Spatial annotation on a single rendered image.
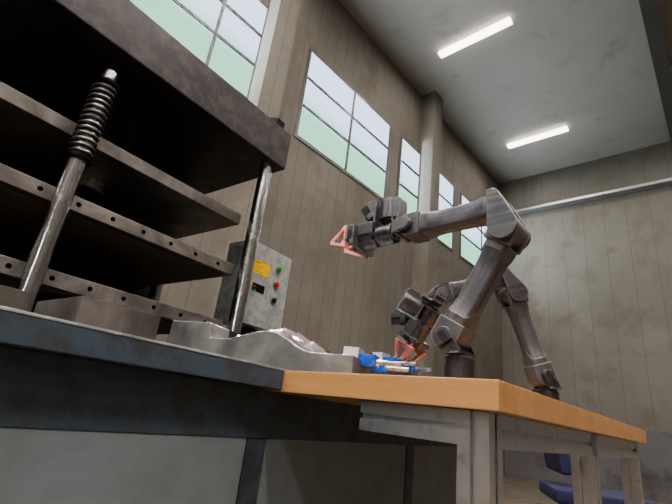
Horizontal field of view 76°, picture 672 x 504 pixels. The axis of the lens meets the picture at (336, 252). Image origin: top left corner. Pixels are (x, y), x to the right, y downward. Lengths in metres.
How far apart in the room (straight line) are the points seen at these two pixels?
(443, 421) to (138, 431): 0.44
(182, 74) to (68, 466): 1.49
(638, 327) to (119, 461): 9.66
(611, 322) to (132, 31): 9.46
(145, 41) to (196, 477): 1.48
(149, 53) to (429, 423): 1.57
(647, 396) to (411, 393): 9.20
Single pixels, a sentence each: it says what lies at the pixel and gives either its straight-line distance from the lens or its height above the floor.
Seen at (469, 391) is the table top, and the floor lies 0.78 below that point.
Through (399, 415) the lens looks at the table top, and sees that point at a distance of 0.71.
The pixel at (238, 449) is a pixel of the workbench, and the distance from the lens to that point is 0.87.
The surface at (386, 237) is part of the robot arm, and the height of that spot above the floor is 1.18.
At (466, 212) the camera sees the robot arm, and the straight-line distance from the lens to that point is 1.05.
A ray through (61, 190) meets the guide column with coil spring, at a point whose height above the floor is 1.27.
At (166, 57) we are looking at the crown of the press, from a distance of 1.88.
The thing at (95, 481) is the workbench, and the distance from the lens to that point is 0.73.
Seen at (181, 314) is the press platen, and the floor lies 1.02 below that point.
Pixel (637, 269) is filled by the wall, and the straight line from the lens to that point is 10.29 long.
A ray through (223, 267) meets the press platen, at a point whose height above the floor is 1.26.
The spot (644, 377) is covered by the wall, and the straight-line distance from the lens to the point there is 9.84.
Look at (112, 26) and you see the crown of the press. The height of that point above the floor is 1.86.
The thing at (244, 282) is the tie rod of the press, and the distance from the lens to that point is 1.88.
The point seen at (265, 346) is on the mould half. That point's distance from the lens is 1.04.
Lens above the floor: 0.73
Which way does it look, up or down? 21 degrees up
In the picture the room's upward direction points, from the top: 7 degrees clockwise
